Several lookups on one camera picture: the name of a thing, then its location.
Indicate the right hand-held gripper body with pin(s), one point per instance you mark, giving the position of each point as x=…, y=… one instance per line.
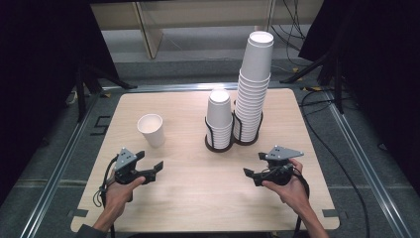
x=279, y=173

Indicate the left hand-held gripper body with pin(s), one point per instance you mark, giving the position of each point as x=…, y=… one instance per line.
x=127, y=173

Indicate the white paper cup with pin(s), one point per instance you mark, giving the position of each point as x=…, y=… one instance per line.
x=154, y=135

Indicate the short stack of paper cups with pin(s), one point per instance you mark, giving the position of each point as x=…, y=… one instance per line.
x=219, y=110

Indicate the tall stack of paper cups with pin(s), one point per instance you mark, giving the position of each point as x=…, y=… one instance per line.
x=257, y=62

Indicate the person's left hand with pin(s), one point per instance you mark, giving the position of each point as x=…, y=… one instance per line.
x=117, y=196

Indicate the person's right hand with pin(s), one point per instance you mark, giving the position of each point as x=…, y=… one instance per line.
x=295, y=195

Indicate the black metal stand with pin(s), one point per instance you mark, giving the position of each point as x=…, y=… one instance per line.
x=81, y=95
x=336, y=86

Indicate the dark curtain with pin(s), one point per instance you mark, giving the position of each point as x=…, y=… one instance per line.
x=39, y=82
x=383, y=82

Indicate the metal floor rail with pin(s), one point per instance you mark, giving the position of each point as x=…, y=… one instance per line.
x=165, y=87
x=56, y=175
x=366, y=175

